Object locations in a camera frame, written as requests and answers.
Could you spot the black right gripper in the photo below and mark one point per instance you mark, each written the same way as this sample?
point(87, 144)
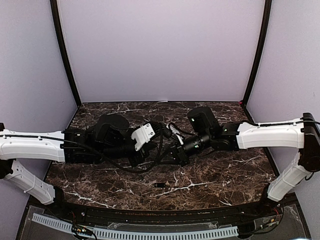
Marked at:
point(177, 152)

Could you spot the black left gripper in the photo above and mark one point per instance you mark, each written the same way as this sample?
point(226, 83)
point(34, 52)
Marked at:
point(134, 160)

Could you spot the key with black head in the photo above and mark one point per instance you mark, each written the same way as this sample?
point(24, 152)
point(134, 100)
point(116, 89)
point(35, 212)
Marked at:
point(159, 185)

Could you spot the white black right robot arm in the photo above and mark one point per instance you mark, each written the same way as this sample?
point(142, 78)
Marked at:
point(300, 133)

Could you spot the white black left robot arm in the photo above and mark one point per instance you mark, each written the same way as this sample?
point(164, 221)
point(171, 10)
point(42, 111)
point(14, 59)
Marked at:
point(110, 138)

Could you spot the left circuit board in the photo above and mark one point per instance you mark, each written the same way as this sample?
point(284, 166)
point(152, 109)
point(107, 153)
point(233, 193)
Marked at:
point(80, 230)

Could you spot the circuit board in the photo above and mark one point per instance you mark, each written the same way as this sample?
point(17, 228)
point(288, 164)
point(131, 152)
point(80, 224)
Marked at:
point(80, 230)
point(270, 222)

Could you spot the right circuit board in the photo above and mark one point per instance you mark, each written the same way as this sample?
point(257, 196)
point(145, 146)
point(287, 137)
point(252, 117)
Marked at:
point(270, 222)

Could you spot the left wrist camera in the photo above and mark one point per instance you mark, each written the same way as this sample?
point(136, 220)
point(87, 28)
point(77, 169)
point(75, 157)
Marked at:
point(145, 133)

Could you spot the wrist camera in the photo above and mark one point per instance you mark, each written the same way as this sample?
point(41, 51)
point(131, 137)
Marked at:
point(175, 133)
point(145, 133)

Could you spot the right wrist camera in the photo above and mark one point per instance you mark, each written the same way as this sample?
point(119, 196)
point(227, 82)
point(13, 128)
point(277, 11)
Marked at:
point(175, 133)

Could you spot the black front rail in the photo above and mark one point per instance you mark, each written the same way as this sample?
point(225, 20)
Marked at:
point(102, 216)

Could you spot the white slotted cable duct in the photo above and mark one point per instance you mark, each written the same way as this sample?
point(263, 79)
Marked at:
point(108, 234)

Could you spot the black left corner post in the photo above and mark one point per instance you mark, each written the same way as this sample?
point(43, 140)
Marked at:
point(54, 6)

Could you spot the black corner post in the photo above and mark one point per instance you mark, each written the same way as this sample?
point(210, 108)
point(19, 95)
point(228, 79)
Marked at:
point(258, 53)
point(54, 6)

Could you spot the black right corner post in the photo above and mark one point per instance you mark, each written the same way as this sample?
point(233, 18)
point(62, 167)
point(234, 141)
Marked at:
point(258, 53)

